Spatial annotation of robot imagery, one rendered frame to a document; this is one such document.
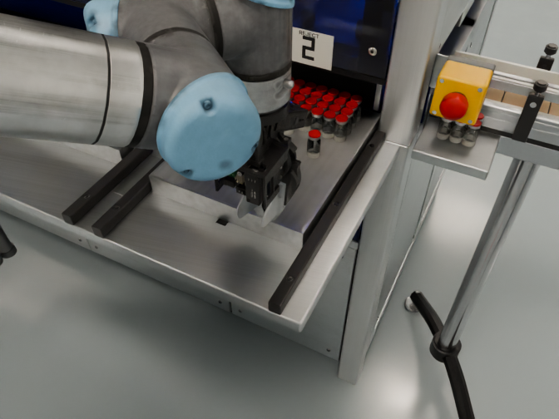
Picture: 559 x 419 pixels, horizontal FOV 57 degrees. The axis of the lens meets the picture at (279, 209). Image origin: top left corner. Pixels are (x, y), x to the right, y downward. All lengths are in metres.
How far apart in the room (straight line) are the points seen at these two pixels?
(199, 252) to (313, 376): 0.94
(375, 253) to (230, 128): 0.80
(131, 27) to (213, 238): 0.37
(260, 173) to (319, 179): 0.26
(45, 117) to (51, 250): 1.72
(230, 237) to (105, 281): 1.18
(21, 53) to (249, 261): 0.46
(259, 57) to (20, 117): 0.25
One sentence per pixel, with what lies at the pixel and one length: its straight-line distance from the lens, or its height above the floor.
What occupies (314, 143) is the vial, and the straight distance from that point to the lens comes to 0.85.
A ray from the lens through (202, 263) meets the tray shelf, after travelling 0.72.
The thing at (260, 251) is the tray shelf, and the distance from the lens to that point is 0.73.
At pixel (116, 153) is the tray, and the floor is 0.91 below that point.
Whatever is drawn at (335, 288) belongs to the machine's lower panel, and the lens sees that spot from 1.27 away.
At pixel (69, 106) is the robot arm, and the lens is 0.35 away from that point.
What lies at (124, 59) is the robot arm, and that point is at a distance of 0.36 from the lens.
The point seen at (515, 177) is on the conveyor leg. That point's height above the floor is 0.77.
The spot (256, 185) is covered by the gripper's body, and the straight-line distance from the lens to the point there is 0.60.
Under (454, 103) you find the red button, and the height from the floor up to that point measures 1.01.
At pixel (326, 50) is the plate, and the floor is 1.02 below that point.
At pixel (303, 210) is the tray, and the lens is 0.78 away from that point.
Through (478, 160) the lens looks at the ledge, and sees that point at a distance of 0.93.
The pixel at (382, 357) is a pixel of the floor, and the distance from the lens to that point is 1.67.
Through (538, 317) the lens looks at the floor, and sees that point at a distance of 1.91.
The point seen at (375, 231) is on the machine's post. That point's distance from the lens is 1.08.
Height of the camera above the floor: 1.44
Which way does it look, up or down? 45 degrees down
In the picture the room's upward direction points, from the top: straight up
